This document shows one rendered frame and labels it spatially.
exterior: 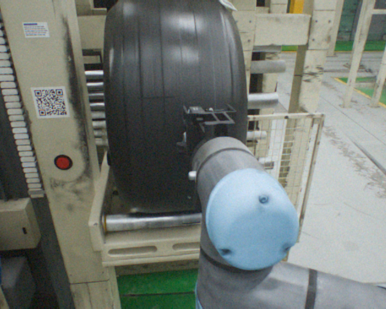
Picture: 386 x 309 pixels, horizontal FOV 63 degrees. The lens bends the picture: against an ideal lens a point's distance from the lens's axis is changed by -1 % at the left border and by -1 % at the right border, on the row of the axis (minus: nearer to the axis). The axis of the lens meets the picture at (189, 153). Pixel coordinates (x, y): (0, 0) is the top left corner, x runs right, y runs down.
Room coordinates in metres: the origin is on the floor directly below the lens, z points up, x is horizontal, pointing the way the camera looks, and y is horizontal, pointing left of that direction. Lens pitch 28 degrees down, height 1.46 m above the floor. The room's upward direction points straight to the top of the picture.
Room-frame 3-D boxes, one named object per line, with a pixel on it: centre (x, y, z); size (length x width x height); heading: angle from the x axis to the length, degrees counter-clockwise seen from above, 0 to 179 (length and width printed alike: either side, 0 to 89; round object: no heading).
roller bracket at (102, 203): (0.80, 0.26, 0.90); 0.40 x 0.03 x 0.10; 7
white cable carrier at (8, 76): (0.74, 0.41, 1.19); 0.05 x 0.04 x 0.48; 7
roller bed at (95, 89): (1.18, 0.34, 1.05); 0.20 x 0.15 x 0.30; 97
